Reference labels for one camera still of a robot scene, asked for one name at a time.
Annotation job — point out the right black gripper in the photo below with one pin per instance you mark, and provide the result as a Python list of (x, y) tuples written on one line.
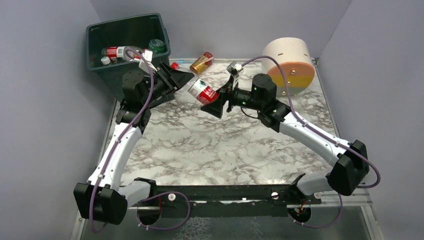
[(228, 98)]

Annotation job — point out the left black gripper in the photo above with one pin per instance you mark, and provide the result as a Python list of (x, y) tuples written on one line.
[(162, 79)]

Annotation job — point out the clear bottle red green label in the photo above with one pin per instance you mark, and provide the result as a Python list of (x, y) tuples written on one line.
[(197, 87)]

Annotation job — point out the green tinted plastic bottle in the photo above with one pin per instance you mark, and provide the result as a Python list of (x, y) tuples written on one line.
[(157, 46)]

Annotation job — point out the amber red-label bottle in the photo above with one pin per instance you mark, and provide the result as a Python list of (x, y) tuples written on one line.
[(202, 63)]

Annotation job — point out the clear bottle red cap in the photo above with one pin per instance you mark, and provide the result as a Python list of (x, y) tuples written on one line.
[(118, 54)]

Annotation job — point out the clear bottle light blue label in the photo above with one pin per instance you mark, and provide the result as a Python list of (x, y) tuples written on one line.
[(105, 60)]

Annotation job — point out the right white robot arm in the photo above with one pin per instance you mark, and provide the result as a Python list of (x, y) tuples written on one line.
[(346, 158)]

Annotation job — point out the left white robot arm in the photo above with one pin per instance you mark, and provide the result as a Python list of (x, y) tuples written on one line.
[(102, 198)]

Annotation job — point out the dark green trash bin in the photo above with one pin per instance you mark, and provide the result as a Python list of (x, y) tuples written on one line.
[(135, 31)]

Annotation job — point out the cream cylindrical drum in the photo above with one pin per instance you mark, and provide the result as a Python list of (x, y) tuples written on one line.
[(293, 56)]

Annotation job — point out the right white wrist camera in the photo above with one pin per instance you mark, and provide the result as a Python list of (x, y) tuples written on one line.
[(235, 69)]

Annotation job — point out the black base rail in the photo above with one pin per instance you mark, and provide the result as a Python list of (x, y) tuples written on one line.
[(220, 201)]

